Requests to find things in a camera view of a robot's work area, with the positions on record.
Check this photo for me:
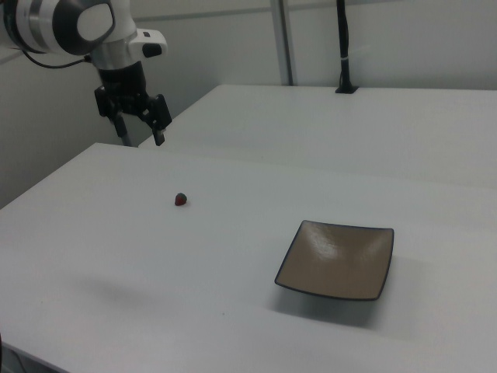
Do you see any grey metal partition post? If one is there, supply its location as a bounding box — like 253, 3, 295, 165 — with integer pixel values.
270, 0, 295, 86

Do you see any grey metal leg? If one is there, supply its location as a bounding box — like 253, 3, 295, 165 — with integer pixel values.
118, 130, 139, 148

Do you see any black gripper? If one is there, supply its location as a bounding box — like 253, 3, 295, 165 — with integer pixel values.
94, 61, 172, 147

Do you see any white side table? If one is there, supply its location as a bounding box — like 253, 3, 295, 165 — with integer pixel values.
137, 83, 497, 188

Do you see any square brown ceramic plate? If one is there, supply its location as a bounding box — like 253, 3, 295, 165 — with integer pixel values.
273, 219, 395, 302

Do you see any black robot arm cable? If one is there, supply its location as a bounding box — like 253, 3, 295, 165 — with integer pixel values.
15, 45, 95, 70

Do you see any black camera stand pole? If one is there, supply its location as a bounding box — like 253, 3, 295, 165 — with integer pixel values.
335, 0, 360, 95

